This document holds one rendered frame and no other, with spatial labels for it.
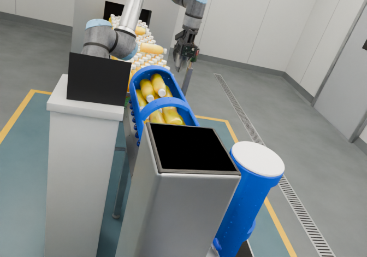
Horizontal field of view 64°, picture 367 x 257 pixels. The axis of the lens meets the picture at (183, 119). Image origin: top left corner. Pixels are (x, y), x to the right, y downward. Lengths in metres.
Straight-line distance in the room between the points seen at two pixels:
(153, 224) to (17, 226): 2.19
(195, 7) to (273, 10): 5.38
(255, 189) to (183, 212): 1.30
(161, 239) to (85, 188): 1.42
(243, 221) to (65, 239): 1.01
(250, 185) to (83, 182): 0.83
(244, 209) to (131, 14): 1.12
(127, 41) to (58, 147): 0.60
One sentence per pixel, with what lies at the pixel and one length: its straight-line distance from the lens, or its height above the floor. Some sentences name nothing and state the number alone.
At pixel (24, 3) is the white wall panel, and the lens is 6.34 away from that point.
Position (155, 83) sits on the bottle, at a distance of 1.64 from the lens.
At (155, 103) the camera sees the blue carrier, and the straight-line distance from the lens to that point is 1.36.
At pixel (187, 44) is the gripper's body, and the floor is 1.50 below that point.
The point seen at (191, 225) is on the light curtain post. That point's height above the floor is 1.65.
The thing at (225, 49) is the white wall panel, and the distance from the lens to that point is 6.46.
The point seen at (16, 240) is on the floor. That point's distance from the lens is 2.31.
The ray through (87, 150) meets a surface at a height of 0.92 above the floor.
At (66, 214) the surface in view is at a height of 0.48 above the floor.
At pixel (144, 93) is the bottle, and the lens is 1.63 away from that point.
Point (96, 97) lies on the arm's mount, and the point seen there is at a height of 1.18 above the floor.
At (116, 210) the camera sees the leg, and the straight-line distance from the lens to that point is 2.35.
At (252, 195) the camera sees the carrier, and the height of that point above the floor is 0.90.
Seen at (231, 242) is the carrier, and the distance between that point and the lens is 1.76.
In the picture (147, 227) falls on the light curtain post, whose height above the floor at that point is 1.65.
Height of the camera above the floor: 1.81
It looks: 28 degrees down
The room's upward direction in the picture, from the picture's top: 16 degrees clockwise
